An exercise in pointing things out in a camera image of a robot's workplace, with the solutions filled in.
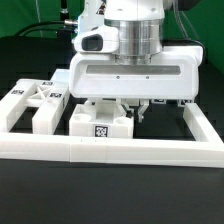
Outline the white marker sheet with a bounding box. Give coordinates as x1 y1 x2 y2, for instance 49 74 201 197
51 69 70 83

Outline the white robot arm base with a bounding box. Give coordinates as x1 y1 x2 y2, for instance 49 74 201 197
74 0 173 65

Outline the white tagged cube left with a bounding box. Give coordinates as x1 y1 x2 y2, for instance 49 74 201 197
151 99 167 104

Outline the black cable bundle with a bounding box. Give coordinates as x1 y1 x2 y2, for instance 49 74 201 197
13 19 79 38

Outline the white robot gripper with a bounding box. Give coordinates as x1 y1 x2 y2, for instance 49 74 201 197
69 26 203 122

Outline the white chair back frame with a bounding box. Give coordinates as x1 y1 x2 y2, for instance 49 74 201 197
0 79 70 135

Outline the white tagged cube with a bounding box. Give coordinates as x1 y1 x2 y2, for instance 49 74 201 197
151 99 167 104
177 99 194 107

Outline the white U-shaped fixture frame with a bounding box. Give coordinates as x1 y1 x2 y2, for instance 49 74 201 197
0 103 224 168

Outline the white tagged cube right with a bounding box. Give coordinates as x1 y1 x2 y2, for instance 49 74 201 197
177 99 194 107

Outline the black antenna post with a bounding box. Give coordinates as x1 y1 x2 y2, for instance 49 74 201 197
57 0 71 42

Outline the white chair seat block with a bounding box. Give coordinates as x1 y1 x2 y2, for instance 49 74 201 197
69 100 134 138

